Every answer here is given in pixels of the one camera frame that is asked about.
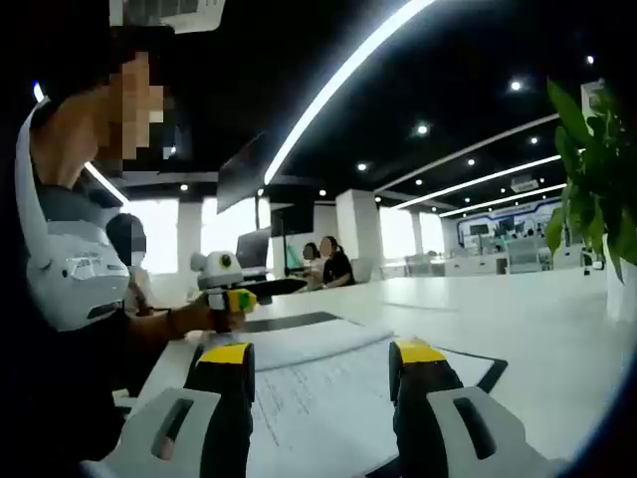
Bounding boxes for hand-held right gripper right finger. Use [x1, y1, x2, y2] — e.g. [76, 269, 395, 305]
[388, 338, 563, 478]

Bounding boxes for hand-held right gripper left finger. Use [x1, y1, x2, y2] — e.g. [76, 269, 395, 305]
[106, 342, 257, 478]

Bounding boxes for blue white wall display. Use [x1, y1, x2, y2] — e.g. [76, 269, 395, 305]
[456, 197, 566, 251]

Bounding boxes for long curved ceiling light strip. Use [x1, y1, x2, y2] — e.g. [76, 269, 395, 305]
[263, 0, 435, 185]

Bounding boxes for hanging dark screen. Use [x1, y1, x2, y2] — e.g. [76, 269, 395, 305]
[216, 131, 274, 215]

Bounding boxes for person's dark clothed torso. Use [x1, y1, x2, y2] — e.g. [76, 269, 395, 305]
[0, 278, 170, 478]

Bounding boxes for person's left hand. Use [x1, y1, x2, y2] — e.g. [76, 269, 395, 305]
[176, 296, 248, 338]

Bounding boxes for straight ceiling light strip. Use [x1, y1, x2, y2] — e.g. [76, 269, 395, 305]
[83, 161, 129, 204]

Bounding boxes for dark monitor on pole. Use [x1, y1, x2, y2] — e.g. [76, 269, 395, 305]
[270, 200, 316, 278]

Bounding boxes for green potted plant white pot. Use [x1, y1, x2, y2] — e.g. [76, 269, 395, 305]
[544, 77, 637, 325]

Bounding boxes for white grey chest-worn device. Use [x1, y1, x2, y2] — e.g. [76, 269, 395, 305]
[14, 99, 131, 334]

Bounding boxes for grey office chair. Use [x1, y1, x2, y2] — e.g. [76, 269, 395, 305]
[504, 237, 544, 275]

